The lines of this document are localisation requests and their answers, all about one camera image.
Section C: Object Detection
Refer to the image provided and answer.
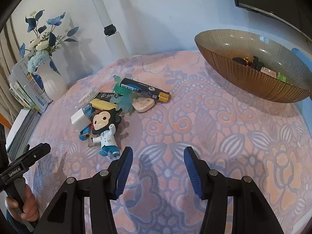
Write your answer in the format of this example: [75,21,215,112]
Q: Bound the stack of books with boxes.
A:
[7,58,51,161]

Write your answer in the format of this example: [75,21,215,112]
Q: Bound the amber ribbed glass bowl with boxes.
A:
[195,29,311,103]

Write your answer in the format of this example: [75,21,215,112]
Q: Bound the black lighter with print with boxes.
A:
[95,92,115,102]

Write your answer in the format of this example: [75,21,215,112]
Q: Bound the white ribbed vase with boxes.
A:
[33,59,68,101]

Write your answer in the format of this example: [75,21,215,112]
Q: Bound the person's left hand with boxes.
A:
[5,184,40,222]

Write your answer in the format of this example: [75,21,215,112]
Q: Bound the black yellow marker box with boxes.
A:
[120,78,170,103]

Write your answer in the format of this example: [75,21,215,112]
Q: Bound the white lamp pole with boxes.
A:
[92,0,130,60]

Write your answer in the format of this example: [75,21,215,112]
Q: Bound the green plastic leaf toy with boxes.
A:
[110,75,139,113]

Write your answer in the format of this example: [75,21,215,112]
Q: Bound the items inside bowl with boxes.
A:
[232,56,287,82]

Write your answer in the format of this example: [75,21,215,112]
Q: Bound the monkey figurine white coat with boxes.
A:
[92,108,120,157]

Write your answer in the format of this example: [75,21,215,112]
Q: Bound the yellow black small box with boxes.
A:
[89,98,117,110]

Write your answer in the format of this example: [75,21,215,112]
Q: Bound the blue small stapler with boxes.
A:
[79,105,94,141]

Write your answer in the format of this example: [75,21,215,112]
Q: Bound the blue white artificial flowers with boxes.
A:
[19,10,79,74]

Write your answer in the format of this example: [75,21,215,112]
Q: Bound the pink stone-like eraser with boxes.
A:
[132,97,155,113]

